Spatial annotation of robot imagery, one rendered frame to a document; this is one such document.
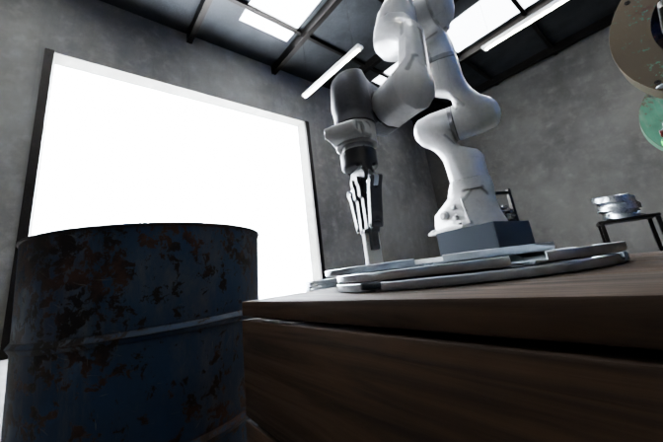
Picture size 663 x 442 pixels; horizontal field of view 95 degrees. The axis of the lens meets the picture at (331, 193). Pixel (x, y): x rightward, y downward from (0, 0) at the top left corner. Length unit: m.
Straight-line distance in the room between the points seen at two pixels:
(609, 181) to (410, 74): 7.05
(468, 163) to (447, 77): 0.26
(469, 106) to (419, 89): 0.40
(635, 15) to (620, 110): 5.41
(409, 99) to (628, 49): 1.86
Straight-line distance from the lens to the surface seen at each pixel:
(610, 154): 7.64
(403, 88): 0.62
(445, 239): 0.94
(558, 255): 0.27
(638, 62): 2.35
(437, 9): 0.98
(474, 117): 1.01
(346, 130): 0.57
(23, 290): 0.66
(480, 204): 0.93
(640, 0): 2.48
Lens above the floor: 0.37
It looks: 15 degrees up
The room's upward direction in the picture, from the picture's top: 7 degrees counter-clockwise
